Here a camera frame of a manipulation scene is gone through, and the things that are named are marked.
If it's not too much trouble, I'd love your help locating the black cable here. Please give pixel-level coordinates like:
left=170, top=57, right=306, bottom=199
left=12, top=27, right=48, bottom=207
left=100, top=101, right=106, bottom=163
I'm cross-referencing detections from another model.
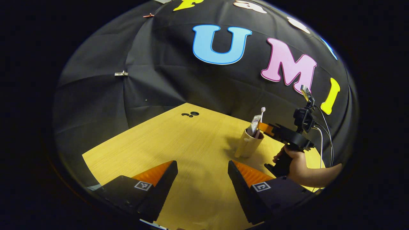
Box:
left=314, top=105, right=335, bottom=167

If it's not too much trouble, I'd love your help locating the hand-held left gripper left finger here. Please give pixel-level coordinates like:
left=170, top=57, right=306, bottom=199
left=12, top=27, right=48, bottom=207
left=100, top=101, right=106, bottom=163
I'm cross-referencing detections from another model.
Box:
left=94, top=160, right=178, bottom=223

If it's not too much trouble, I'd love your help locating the white toothpaste tube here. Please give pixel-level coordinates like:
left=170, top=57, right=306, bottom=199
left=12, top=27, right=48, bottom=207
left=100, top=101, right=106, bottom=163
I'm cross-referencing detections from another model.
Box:
left=247, top=115, right=262, bottom=137

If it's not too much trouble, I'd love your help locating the yellow wooden desktop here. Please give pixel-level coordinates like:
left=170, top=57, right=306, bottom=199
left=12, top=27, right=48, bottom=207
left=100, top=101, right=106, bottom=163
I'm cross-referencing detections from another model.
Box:
left=82, top=103, right=326, bottom=230

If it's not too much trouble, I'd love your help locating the beige cup with handle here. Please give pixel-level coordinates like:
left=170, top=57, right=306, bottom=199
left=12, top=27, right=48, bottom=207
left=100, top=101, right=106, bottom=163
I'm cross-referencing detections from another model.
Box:
left=235, top=128, right=265, bottom=158

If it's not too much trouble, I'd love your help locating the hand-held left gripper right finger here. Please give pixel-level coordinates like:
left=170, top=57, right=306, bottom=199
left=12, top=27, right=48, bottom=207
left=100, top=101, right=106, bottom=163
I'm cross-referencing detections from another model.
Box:
left=228, top=160, right=315, bottom=225

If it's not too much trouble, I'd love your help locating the white cable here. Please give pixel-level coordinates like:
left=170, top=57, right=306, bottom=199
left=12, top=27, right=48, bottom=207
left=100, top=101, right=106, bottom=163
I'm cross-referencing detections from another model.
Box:
left=313, top=126, right=324, bottom=169

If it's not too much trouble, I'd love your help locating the black backdrop cloth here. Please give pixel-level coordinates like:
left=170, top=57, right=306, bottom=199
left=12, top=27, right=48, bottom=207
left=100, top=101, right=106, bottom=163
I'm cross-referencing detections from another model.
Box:
left=53, top=0, right=360, bottom=192

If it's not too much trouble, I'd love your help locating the pink toothbrush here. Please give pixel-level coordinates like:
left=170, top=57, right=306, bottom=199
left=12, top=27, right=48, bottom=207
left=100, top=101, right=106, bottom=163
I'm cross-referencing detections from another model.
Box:
left=256, top=107, right=266, bottom=138

